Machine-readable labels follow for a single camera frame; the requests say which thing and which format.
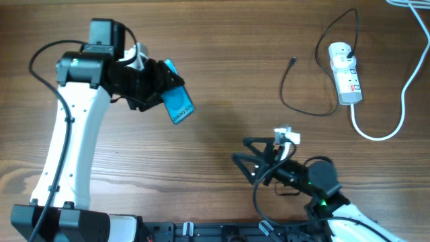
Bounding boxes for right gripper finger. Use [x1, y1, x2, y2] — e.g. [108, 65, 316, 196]
[232, 153, 269, 185]
[243, 137, 275, 157]

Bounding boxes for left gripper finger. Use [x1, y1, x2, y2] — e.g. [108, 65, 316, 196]
[156, 60, 185, 89]
[135, 92, 164, 112]

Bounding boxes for blue Galaxy smartphone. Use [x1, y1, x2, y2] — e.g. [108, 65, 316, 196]
[160, 58, 195, 125]

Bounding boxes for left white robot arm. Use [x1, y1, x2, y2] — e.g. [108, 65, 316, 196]
[11, 18, 194, 241]

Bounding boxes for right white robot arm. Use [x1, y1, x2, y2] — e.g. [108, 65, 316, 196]
[232, 135, 401, 241]

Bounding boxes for white power strip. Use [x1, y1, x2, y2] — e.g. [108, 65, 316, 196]
[329, 42, 363, 106]

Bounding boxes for black charger cable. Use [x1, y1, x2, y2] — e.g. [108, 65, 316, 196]
[279, 8, 359, 118]

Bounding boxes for white power strip cord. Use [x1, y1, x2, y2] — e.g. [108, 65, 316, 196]
[350, 0, 430, 142]

